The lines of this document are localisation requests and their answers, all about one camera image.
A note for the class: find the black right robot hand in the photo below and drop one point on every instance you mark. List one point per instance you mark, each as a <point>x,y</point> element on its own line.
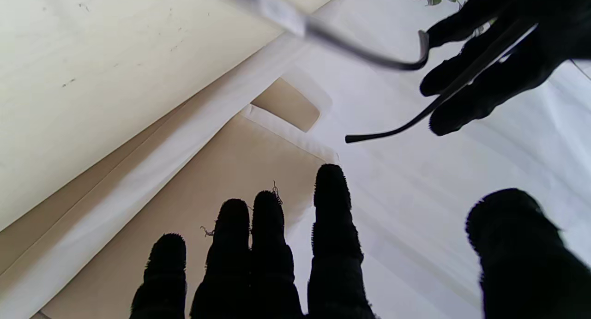
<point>332,263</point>

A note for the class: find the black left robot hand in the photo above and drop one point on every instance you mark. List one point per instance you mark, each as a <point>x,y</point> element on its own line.
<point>545,28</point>

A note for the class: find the dark sunglasses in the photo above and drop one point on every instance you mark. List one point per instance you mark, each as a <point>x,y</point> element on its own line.
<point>369,58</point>

